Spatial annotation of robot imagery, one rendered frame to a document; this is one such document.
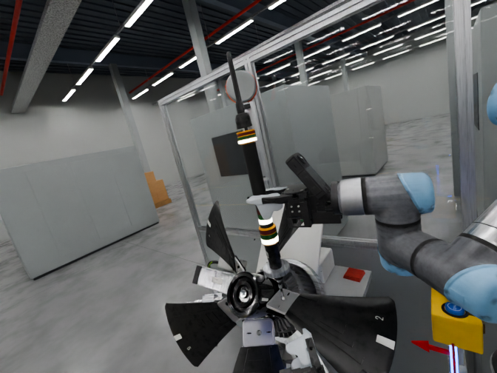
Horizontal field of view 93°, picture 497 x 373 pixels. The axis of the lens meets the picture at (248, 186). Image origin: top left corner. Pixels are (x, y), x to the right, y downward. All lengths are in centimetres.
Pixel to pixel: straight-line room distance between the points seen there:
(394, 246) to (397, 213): 6
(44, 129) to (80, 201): 725
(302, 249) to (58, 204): 535
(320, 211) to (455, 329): 50
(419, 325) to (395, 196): 114
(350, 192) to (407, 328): 118
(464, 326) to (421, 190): 47
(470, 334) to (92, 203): 586
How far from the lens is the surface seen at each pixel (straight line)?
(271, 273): 63
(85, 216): 598
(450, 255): 46
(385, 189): 49
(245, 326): 75
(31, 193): 583
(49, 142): 1279
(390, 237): 52
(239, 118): 54
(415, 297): 147
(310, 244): 94
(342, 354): 62
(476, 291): 43
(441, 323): 88
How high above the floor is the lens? 164
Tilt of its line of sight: 12 degrees down
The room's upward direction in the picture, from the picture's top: 13 degrees counter-clockwise
